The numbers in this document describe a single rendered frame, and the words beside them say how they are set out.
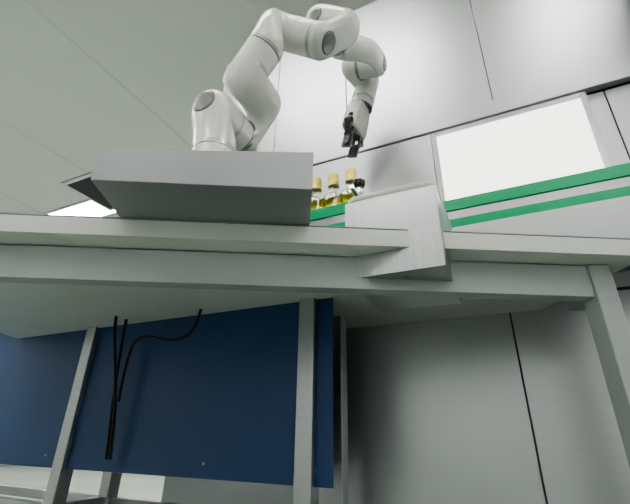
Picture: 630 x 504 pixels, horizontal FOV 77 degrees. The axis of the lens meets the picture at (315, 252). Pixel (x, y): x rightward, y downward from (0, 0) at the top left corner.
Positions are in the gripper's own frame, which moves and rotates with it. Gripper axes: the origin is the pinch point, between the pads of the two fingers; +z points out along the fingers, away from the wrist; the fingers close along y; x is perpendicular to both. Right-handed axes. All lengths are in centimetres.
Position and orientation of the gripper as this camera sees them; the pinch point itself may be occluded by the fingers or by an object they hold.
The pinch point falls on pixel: (350, 147)
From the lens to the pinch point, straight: 130.9
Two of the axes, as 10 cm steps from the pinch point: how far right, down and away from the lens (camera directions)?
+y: -4.3, -3.9, -8.2
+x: 8.7, 0.8, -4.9
